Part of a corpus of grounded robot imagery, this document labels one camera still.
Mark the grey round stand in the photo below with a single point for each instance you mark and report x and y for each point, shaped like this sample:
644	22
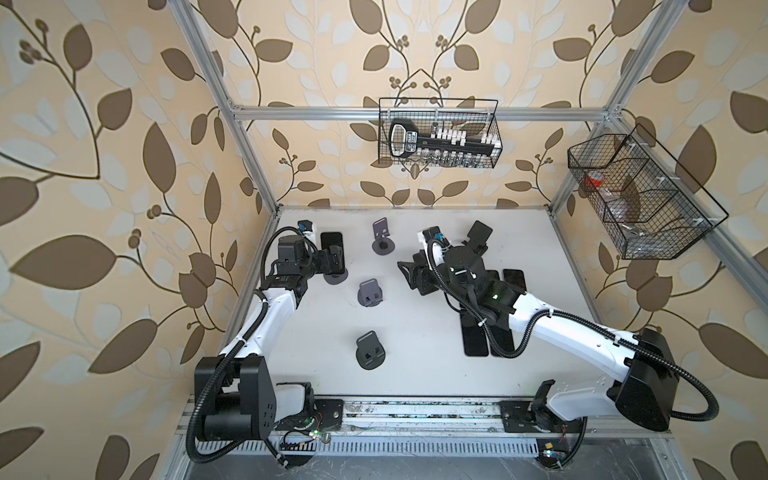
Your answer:
369	293
370	353
336	279
383	243

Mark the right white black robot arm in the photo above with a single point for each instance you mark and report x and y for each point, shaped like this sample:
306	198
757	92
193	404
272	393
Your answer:
638	380

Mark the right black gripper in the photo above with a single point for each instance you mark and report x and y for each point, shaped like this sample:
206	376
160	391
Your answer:
422	270

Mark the black wire basket right wall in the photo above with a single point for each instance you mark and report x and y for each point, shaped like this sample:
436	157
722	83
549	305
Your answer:
653	204

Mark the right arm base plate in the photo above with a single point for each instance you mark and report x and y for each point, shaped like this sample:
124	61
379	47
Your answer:
522	416

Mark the black square stand right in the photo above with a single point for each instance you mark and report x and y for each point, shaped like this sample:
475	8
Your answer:
477	237

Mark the grey round stand left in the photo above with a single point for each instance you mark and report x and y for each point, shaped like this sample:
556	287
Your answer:
336	279

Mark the grey round stand front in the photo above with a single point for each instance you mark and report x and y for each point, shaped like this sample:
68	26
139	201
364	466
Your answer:
370	353

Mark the black tool with vials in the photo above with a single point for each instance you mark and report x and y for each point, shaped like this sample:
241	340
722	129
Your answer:
404	140

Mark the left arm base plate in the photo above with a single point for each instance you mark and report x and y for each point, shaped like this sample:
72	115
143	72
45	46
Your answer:
316	414

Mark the grey round stand middle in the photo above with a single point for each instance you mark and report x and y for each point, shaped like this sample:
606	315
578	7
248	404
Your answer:
369	293

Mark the black wire basket back wall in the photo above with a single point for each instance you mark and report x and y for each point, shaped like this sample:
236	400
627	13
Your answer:
474	116

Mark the aluminium rail front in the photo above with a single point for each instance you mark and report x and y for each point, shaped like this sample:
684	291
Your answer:
425	416

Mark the black wire basket wall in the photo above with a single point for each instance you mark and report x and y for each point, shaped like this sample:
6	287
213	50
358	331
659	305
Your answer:
653	204
474	116

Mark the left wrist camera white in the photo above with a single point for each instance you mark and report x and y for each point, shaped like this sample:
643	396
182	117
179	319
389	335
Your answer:
307	229

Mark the black phone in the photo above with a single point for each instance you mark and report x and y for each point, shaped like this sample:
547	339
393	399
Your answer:
332	242
516	278
500	340
474	339

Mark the grey round stand far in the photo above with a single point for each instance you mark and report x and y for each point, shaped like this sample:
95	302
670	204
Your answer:
383	243

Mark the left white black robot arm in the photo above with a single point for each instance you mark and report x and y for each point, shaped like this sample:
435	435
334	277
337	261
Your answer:
236	399

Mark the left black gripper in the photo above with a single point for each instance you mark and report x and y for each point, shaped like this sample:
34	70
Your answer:
323	265

